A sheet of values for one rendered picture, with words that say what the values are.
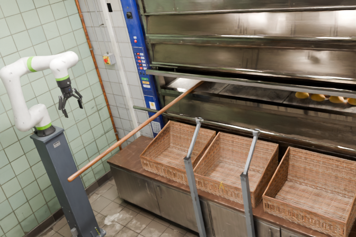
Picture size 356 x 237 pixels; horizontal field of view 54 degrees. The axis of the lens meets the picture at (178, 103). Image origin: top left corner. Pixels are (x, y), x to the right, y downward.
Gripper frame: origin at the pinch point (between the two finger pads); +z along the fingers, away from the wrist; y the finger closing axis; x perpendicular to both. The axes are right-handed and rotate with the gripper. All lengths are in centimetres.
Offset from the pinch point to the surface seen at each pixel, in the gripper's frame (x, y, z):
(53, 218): -98, 3, 143
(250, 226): 112, -35, 94
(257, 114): 93, -99, 40
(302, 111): 130, -95, 29
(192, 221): 50, -44, 126
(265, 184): 111, -65, 79
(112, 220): -40, -26, 148
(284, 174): 121, -81, 78
